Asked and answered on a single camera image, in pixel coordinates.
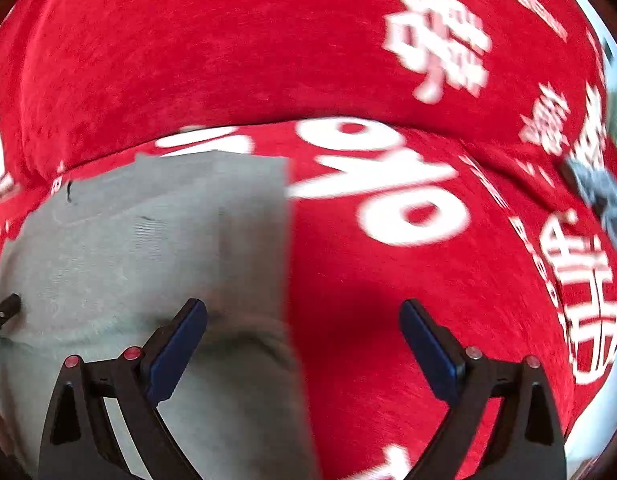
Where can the red printed pillow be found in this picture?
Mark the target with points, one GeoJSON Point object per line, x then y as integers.
{"type": "Point", "coordinates": [83, 79]}

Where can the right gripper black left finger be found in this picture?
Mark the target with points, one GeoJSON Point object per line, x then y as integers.
{"type": "Point", "coordinates": [78, 439]}

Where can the red printed bed blanket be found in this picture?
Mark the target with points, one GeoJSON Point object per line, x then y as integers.
{"type": "Point", "coordinates": [492, 241]}

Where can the grey crumpled cloth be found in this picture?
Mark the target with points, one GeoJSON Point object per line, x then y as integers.
{"type": "Point", "coordinates": [598, 190]}

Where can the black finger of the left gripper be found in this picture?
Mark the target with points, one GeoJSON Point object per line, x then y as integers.
{"type": "Point", "coordinates": [9, 308]}

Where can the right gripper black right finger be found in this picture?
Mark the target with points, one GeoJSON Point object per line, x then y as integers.
{"type": "Point", "coordinates": [526, 441]}

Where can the grey knit sweater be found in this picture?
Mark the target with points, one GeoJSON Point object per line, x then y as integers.
{"type": "Point", "coordinates": [106, 261]}

